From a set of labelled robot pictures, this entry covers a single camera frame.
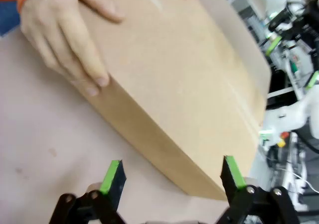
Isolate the brown cardboard gift box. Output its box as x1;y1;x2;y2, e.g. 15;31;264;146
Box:
71;0;272;201

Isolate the person's right hand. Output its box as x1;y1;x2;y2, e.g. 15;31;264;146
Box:
19;0;126;97

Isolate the white cable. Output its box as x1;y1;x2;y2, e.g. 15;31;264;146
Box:
273;167;319;193

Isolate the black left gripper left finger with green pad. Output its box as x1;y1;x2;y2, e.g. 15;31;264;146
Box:
48;159;127;224

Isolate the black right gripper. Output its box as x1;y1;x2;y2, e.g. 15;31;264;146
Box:
265;0;319;90

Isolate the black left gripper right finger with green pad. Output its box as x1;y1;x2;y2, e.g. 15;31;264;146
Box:
215;155;300;224

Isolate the blue jeans leg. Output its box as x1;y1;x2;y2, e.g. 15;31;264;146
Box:
0;1;21;37

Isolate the yellow red emergency stop button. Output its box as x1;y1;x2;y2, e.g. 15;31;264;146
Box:
276;131;290;148

